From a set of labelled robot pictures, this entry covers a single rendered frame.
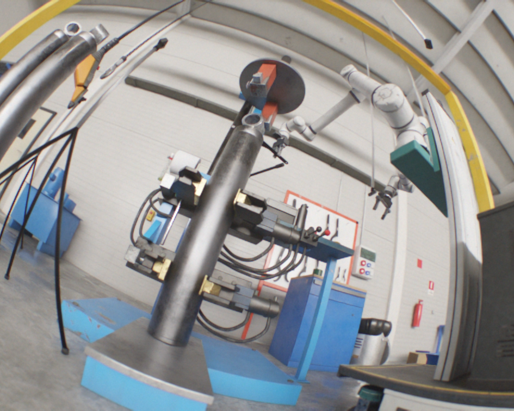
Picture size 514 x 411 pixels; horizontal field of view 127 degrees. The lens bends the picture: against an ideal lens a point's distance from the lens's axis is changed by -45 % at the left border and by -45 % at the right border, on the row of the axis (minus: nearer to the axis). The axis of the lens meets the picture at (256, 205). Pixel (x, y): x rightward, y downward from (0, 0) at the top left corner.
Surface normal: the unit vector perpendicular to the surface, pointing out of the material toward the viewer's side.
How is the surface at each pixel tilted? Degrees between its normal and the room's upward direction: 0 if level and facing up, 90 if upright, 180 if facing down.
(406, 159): 180
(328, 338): 90
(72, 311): 90
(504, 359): 90
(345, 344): 90
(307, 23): 173
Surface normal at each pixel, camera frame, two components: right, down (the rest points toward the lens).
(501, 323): -0.87, -0.43
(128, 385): 0.26, -0.35
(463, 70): -0.26, 0.81
